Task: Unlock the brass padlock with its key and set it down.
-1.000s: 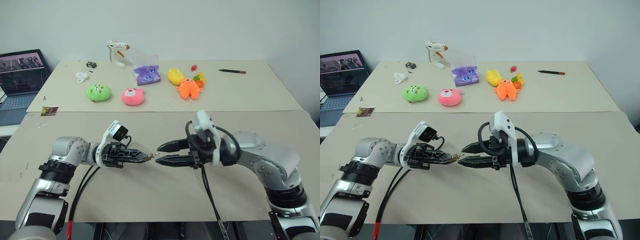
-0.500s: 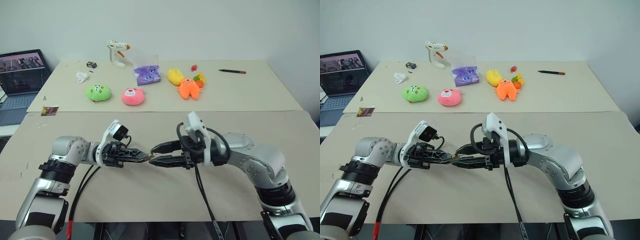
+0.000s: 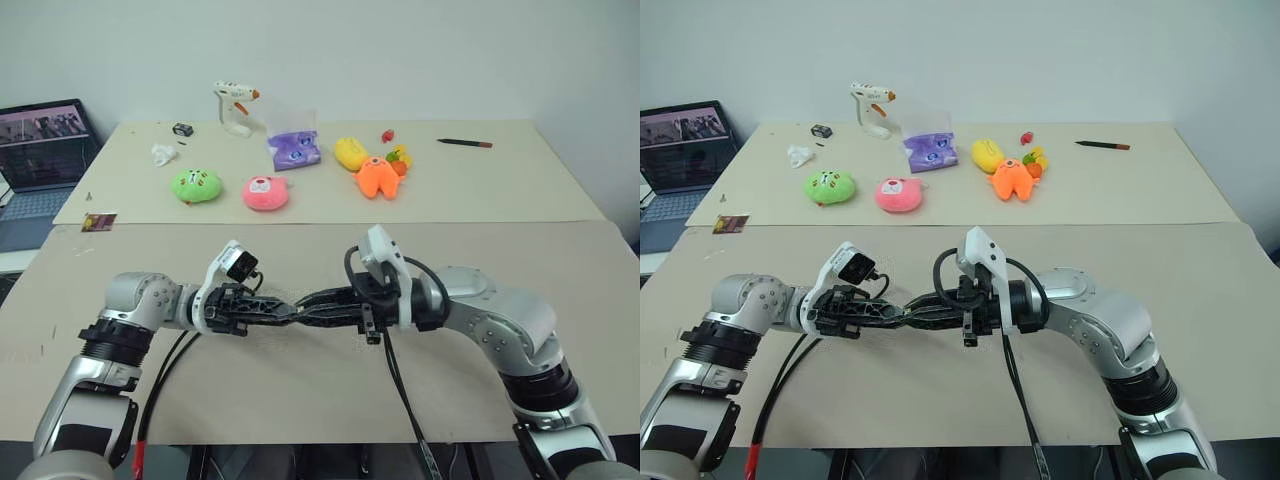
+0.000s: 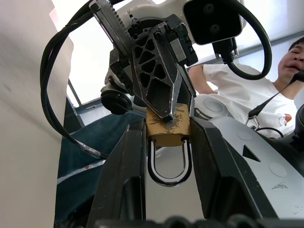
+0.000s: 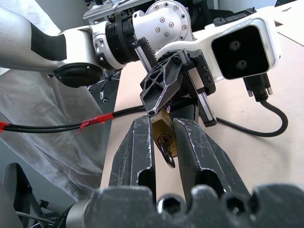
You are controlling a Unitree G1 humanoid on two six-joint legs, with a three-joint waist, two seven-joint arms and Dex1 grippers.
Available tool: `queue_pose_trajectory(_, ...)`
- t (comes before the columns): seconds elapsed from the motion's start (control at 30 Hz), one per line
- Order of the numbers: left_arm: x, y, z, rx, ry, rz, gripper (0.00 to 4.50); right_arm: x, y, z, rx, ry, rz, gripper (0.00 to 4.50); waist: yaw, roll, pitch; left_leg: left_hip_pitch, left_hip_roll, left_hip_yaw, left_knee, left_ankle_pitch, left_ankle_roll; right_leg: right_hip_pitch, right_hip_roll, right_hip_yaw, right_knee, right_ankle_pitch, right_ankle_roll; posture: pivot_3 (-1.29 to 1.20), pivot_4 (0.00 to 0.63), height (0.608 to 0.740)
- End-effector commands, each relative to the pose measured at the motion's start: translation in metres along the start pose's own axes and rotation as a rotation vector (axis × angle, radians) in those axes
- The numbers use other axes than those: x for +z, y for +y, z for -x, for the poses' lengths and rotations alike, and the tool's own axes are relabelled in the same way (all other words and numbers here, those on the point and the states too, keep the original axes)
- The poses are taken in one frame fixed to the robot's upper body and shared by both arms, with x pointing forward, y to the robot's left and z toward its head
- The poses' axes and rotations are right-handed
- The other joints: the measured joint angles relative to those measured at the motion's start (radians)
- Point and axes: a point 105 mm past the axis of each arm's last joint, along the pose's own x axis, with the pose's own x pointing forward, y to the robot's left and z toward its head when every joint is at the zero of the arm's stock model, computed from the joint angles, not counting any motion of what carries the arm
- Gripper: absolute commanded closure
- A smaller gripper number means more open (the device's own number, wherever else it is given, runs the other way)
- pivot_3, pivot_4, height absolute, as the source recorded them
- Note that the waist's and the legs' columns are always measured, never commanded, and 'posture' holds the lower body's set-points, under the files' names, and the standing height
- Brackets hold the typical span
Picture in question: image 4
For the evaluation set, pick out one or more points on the brass padlock with steel shackle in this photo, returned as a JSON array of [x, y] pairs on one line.
[[166, 134]]

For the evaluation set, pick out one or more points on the person in white T-shirt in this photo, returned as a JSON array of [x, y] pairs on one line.
[[242, 85]]

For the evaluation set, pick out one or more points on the dark teal cloth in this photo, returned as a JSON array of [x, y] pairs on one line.
[[78, 154]]

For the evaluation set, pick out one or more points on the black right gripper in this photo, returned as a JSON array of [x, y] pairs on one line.
[[187, 40]]

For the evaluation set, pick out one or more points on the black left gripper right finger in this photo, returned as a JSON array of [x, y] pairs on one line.
[[213, 171]]

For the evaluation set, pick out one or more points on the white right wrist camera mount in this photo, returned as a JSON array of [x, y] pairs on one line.
[[213, 21]]

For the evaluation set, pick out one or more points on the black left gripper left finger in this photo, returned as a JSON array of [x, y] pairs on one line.
[[118, 166]]

